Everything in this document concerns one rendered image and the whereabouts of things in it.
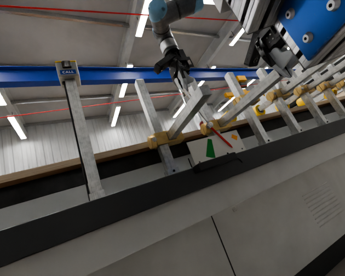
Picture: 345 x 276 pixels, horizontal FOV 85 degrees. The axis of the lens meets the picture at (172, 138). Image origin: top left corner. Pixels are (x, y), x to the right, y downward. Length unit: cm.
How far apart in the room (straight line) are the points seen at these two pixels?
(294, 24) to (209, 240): 84
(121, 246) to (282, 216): 86
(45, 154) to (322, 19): 829
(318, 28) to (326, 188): 132
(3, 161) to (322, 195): 839
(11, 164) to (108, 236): 788
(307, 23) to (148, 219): 60
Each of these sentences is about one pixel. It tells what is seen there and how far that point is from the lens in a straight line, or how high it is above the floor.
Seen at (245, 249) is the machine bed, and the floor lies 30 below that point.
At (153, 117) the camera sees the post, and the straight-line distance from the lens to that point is 75.
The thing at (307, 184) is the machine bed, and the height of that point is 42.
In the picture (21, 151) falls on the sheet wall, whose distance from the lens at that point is 854.
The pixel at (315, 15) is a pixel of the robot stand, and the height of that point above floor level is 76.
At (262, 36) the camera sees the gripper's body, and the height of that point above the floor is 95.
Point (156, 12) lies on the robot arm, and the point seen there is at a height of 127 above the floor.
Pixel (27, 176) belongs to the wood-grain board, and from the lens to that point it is 86.
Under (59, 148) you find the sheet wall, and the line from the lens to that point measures 836.
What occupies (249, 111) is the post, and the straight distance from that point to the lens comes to 101.
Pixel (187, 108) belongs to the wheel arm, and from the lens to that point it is 56.
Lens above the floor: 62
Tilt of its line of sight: 17 degrees up
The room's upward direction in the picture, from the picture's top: 21 degrees counter-clockwise
